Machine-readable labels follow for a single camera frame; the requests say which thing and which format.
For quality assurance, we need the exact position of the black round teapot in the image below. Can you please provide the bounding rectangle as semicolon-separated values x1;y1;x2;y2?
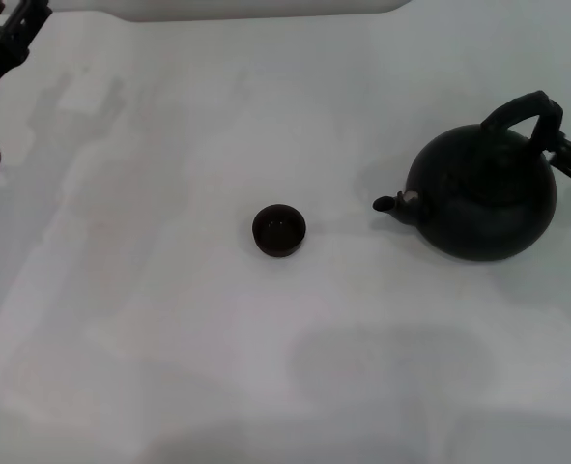
372;90;566;263

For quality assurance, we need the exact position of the dark brown teacup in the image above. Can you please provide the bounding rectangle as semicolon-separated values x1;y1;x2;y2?
251;203;308;259

